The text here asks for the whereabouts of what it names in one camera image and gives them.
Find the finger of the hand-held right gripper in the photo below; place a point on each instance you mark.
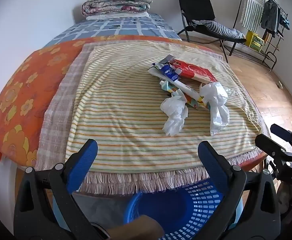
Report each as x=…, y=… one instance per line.
x=281, y=130
x=268, y=146

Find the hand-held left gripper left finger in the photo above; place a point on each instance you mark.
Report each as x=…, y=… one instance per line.
x=82, y=165

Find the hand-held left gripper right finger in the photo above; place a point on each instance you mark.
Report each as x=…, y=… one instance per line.
x=211, y=166

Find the blue plastic basket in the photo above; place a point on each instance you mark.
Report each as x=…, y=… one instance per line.
x=186, y=210

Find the white plastic bag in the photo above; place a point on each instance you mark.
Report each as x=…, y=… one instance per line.
x=217, y=100
x=174, y=112

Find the fruit print tube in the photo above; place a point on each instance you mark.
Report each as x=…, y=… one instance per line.
x=195, y=103

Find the red cardboard box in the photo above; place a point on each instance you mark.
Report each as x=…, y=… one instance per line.
x=193, y=71

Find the blue foil wrapper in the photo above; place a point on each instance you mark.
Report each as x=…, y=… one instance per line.
x=167, y=73

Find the grey sachet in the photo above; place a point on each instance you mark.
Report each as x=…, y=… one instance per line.
x=168, y=59

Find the person's right hand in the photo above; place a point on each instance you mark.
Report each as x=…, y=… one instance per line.
x=289, y=197

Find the yellow striped cloth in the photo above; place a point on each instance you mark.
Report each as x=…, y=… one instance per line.
x=61, y=110

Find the yellow striped blanket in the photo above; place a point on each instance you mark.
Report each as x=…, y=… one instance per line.
x=123, y=120

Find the tan blurred object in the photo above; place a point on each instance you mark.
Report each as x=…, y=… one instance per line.
x=141, y=228

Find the yellow crate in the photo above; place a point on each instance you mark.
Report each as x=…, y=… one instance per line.
x=254, y=42

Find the orange floral sheet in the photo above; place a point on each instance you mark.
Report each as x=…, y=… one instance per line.
x=23, y=85

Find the teal hanging garment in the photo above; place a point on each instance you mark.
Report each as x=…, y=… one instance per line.
x=284, y=22

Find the dark jacket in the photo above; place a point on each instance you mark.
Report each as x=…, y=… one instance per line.
x=269, y=17

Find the black white striped cushion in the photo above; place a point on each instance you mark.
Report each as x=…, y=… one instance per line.
x=221, y=28

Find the black clothes rack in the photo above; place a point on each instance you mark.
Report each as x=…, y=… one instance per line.
x=237, y=12

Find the green striped towel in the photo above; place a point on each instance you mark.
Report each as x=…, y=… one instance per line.
x=253, y=7

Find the blue checked bed sheet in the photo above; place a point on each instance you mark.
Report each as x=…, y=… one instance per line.
x=111, y=27

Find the black folding chair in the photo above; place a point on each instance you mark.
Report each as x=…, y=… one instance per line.
x=196, y=2

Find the folded floral quilt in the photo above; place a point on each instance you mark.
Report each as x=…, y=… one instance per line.
x=116, y=3

